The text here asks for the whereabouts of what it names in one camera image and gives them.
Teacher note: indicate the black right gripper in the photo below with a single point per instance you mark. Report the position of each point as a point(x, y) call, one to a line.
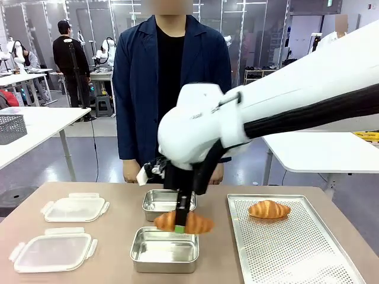
point(180, 179)

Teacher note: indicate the golden croissant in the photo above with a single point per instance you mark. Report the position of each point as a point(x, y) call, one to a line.
point(199, 225)
point(268, 209)

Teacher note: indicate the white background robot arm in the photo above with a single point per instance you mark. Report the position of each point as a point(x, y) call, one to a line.
point(105, 53)

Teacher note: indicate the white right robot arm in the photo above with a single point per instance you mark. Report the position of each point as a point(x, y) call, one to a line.
point(296, 88)

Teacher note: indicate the stainless steel rectangular container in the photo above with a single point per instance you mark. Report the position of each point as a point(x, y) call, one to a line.
point(157, 201)
point(164, 251)

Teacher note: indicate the person's left hand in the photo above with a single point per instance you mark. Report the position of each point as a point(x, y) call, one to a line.
point(217, 174)

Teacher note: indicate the person's right hand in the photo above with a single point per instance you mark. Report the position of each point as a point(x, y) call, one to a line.
point(131, 173)

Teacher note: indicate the clear plastic clip lid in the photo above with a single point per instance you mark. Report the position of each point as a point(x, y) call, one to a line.
point(75, 208)
point(51, 251)

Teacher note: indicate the perforated metal baking tray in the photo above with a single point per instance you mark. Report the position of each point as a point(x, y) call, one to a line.
point(290, 251)

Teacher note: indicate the grey step stool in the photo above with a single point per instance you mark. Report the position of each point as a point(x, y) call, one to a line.
point(104, 107)

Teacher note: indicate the person in navy jacket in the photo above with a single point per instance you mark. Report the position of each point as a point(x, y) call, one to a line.
point(139, 88)

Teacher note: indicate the white side table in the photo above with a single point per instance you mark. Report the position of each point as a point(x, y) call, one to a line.
point(325, 151)
point(38, 130)

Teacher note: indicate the black round floor base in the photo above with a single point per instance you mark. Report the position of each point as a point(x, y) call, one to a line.
point(16, 197)

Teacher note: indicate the black tripod stand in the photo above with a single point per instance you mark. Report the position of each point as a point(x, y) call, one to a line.
point(77, 77)

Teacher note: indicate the man in black clothes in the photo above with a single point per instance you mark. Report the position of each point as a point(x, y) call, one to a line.
point(71, 59)

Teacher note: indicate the grey mesh basket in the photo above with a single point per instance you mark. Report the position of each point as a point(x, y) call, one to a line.
point(11, 128)

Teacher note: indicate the yellow plastic crate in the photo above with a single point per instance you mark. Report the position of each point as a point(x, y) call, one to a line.
point(368, 136)

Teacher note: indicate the white background desk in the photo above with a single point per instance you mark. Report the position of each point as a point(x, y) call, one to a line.
point(23, 80)

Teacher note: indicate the seated person in grey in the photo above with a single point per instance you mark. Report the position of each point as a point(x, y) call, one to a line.
point(28, 59)

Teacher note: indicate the person in white shirt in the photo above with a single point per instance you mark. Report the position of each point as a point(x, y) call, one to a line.
point(337, 32)

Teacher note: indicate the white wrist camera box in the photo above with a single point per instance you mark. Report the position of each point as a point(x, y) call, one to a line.
point(145, 175)

